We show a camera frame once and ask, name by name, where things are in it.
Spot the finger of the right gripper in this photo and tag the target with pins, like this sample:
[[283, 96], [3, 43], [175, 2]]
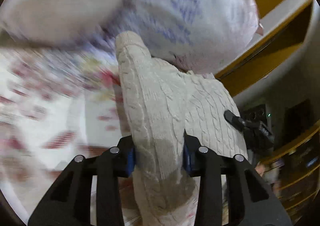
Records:
[[235, 121]]

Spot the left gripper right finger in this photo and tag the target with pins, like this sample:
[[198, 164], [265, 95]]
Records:
[[250, 199]]

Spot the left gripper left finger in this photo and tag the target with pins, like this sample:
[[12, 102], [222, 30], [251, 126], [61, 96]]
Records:
[[68, 200]]

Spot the beige cable-knit sweater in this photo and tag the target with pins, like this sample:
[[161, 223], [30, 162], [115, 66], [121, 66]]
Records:
[[162, 104]]

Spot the dark wooden nightstand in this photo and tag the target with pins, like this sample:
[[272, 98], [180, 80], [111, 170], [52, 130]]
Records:
[[293, 172]]

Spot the white floral bed quilt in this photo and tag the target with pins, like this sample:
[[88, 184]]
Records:
[[56, 105]]

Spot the right pink floral pillow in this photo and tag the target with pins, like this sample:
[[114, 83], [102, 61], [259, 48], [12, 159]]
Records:
[[203, 36]]

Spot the pink floral pillow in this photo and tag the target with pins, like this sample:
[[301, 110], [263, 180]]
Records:
[[203, 36], [56, 22]]

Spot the left pink floral pillow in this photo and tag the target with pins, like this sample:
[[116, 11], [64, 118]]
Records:
[[56, 22]]

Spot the wooden headboard frame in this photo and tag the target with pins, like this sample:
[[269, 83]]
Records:
[[286, 24]]

